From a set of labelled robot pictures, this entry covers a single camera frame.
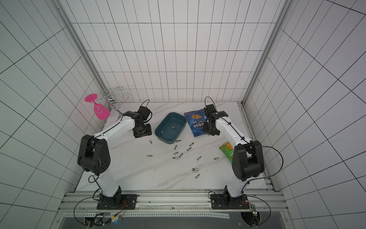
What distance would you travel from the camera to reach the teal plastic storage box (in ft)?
3.18

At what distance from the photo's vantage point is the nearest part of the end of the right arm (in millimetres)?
637

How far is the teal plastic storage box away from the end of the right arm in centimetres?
25
